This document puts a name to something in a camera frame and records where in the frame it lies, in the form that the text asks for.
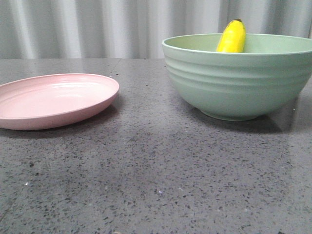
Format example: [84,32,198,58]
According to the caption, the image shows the white pleated curtain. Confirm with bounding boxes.
[0,0,312,59]

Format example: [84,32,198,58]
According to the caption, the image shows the yellow banana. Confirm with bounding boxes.
[216,19,246,53]

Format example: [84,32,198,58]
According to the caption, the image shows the pink plate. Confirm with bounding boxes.
[0,73,119,130]

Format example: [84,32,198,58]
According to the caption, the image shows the green ribbed bowl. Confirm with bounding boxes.
[162,34,312,121]

